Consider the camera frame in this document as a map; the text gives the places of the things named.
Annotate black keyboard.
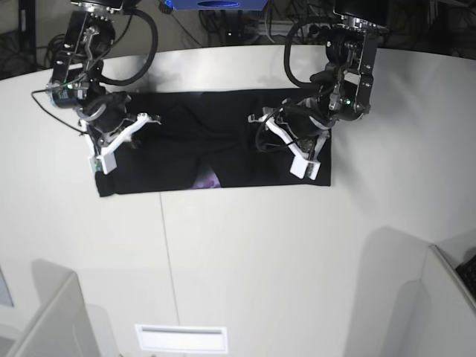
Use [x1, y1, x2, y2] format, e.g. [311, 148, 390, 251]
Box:
[456, 256, 476, 298]

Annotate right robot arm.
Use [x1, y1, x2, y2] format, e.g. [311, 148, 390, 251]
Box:
[46, 1, 158, 155]

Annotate black T-shirt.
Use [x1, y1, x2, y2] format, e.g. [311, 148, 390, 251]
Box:
[95, 89, 332, 197]

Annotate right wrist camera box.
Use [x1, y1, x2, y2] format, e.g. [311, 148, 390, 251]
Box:
[89, 153, 117, 175]

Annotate white partition panel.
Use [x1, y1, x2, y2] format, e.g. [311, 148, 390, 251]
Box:
[1, 260, 120, 356]
[397, 245, 475, 357]

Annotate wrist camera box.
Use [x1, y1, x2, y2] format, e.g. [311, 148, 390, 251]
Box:
[89, 153, 117, 175]
[289, 156, 321, 180]

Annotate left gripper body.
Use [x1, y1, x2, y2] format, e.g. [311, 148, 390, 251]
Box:
[278, 100, 336, 152]

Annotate white partition panel right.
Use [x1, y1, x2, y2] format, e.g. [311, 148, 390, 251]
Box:
[397, 245, 475, 357]

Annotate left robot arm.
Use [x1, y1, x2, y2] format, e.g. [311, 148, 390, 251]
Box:
[248, 1, 389, 160]

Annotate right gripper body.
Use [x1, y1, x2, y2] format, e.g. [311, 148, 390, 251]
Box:
[77, 91, 132, 145]

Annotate white partition panel left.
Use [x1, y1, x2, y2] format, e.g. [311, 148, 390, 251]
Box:
[1, 260, 120, 356]

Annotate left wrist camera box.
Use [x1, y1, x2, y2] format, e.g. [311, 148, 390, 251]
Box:
[289, 156, 321, 180]

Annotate blue box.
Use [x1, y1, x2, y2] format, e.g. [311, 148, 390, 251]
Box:
[167, 0, 268, 10]

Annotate white slotted plate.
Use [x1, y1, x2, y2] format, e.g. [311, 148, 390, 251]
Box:
[135, 324, 228, 354]

